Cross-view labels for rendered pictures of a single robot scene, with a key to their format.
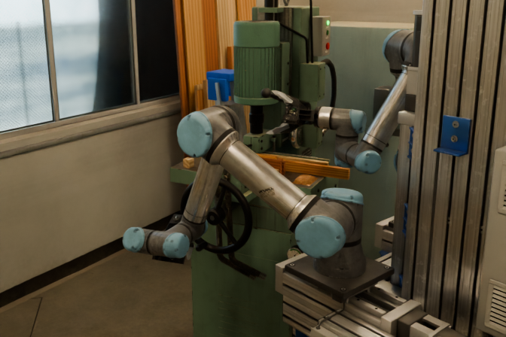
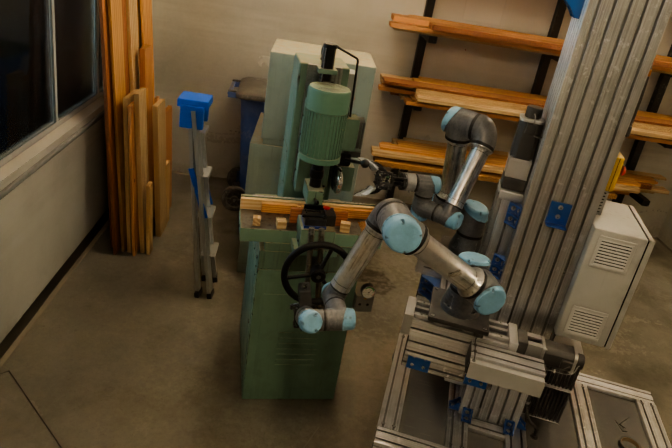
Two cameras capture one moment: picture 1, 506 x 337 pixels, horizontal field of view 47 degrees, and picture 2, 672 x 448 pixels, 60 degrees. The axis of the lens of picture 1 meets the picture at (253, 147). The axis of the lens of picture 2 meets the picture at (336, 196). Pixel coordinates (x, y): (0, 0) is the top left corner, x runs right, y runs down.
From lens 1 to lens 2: 1.47 m
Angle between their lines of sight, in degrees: 38
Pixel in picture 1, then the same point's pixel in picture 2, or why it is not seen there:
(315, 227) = (494, 295)
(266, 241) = not seen: hidden behind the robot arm
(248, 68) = (328, 133)
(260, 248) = not seen: hidden behind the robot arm
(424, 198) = (522, 254)
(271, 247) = not seen: hidden behind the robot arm
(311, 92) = (350, 143)
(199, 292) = (257, 334)
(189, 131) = (402, 233)
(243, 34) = (328, 104)
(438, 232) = (530, 275)
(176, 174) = (248, 233)
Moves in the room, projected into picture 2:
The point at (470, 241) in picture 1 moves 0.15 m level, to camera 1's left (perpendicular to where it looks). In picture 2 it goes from (554, 280) to (529, 288)
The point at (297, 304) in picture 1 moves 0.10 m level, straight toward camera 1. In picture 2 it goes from (424, 340) to (440, 357)
